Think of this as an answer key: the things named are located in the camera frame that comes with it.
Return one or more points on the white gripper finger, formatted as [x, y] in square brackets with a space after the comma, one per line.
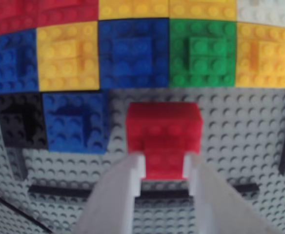
[215, 204]
[113, 195]

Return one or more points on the red lego cube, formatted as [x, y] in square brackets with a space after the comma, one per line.
[164, 131]

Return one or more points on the dark grey lego bar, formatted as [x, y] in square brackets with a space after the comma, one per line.
[59, 191]

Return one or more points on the grey lego baseplate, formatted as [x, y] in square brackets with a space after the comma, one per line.
[242, 126]

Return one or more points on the blue lego block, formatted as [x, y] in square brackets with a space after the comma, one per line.
[13, 61]
[74, 122]
[132, 53]

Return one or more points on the black lego block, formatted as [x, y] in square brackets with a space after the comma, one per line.
[20, 122]

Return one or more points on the yellow lego block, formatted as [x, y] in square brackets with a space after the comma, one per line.
[264, 56]
[67, 56]
[132, 8]
[203, 9]

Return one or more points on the green lego block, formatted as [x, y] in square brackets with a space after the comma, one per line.
[203, 53]

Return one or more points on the red lego block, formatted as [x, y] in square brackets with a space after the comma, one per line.
[67, 11]
[13, 14]

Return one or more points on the white lego block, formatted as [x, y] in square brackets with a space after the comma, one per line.
[264, 12]

